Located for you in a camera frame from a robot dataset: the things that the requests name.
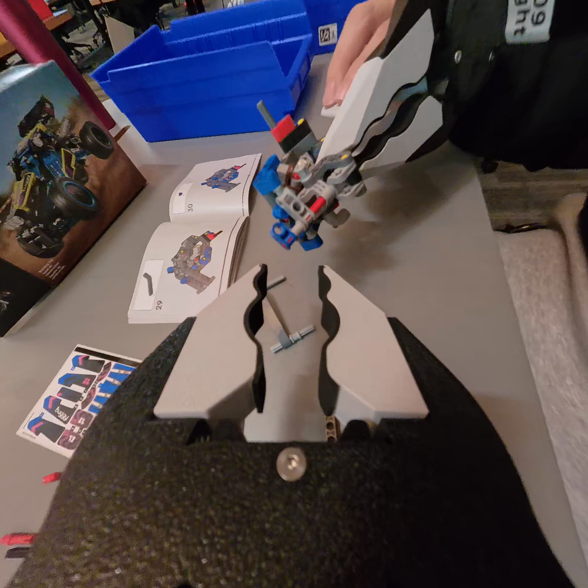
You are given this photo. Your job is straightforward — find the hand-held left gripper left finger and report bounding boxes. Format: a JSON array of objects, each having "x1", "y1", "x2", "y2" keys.
[{"x1": 154, "y1": 264, "x2": 269, "y2": 431}]

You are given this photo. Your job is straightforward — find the lego set box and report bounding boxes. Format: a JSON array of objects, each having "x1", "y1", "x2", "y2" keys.
[{"x1": 0, "y1": 60, "x2": 148, "y2": 339}]

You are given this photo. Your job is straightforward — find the white fuzzy cloth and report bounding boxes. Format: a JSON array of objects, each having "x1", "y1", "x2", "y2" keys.
[{"x1": 497, "y1": 193, "x2": 588, "y2": 543}]

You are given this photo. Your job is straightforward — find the grey lego beam with axles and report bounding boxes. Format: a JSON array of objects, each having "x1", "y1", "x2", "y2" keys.
[{"x1": 264, "y1": 275, "x2": 318, "y2": 355}]

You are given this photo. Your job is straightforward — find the blue plastic storage bin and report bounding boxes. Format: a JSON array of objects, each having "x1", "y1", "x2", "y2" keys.
[
  {"x1": 89, "y1": 11, "x2": 316, "y2": 143},
  {"x1": 303, "y1": 0, "x2": 370, "y2": 57}
]

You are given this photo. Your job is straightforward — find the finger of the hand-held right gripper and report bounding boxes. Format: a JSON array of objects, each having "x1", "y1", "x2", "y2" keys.
[
  {"x1": 357, "y1": 96, "x2": 445, "y2": 179},
  {"x1": 317, "y1": 8, "x2": 435, "y2": 166}
]

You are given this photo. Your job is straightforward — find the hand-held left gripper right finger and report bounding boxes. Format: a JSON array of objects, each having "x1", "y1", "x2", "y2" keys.
[{"x1": 317, "y1": 266, "x2": 430, "y2": 422}]

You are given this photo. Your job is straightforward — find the person's right hand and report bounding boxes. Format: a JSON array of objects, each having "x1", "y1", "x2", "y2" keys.
[{"x1": 323, "y1": 0, "x2": 400, "y2": 111}]

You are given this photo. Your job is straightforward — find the red lego pin black axle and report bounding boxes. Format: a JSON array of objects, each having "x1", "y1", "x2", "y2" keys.
[{"x1": 0, "y1": 532, "x2": 37, "y2": 559}]

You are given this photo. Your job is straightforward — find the maroon drinking bottle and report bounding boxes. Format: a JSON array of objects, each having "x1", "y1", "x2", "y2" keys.
[{"x1": 0, "y1": 0, "x2": 116, "y2": 132}]

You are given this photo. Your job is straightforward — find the partly built lego buggy model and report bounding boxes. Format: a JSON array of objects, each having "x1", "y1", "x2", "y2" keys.
[{"x1": 253, "y1": 101, "x2": 368, "y2": 252}]

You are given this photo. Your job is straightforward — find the lego instruction booklet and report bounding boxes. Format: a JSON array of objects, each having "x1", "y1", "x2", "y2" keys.
[{"x1": 127, "y1": 153, "x2": 263, "y2": 325}]

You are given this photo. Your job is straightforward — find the lego sticker sheet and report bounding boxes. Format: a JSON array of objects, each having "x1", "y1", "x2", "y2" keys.
[{"x1": 16, "y1": 344, "x2": 143, "y2": 459}]

